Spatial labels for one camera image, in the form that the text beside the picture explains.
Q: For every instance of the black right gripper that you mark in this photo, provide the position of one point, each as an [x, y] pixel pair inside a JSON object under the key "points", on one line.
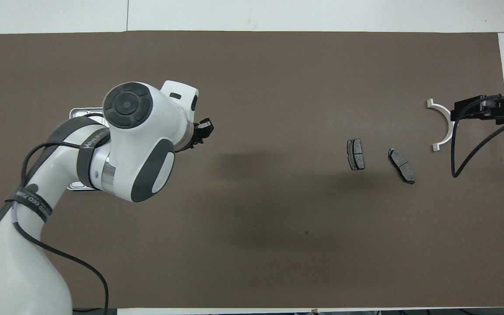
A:
{"points": [[488, 109]]}

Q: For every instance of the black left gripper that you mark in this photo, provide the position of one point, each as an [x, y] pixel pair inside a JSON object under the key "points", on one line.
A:
{"points": [[188, 138]]}

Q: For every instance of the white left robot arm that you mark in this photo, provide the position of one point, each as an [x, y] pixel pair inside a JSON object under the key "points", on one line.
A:
{"points": [[142, 144]]}

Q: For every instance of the grey metal tray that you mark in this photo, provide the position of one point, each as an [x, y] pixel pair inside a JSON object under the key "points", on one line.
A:
{"points": [[79, 113]]}

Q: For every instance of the brown table mat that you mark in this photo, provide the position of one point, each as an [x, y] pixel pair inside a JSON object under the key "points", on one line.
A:
{"points": [[252, 87]]}

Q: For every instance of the curved dark brake pad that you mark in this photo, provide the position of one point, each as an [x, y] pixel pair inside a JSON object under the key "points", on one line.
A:
{"points": [[401, 165]]}

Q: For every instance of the rectangular dark brake pad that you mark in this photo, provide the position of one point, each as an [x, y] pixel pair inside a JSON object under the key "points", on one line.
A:
{"points": [[355, 154]]}

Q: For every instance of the white curved plastic bracket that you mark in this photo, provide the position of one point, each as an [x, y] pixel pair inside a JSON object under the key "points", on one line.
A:
{"points": [[448, 127]]}

